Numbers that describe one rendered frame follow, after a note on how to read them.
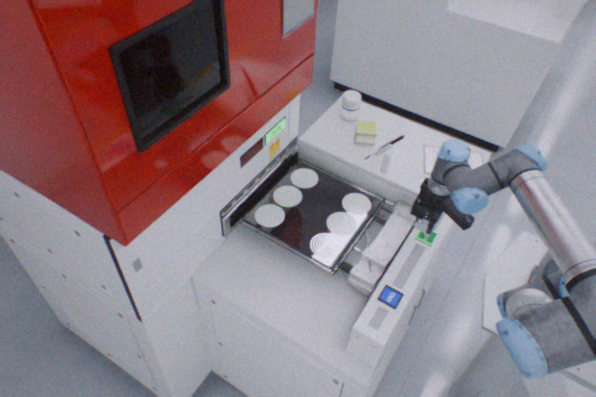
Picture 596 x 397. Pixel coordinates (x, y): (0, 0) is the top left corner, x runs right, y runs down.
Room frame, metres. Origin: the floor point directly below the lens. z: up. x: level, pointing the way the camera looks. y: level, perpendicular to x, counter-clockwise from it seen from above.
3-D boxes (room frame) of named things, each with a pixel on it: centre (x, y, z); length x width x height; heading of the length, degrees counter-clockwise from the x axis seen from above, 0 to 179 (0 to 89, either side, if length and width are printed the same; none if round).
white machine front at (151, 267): (1.01, 0.23, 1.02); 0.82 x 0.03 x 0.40; 150
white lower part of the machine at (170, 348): (1.18, 0.52, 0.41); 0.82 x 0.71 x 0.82; 150
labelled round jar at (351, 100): (1.50, -0.18, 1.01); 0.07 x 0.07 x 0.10
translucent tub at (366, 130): (1.36, -0.23, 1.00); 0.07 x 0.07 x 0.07; 87
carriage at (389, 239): (0.94, -0.29, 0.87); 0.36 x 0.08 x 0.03; 150
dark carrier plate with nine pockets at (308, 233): (1.06, -0.06, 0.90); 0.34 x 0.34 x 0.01; 60
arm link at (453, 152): (0.93, -0.40, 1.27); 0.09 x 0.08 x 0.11; 11
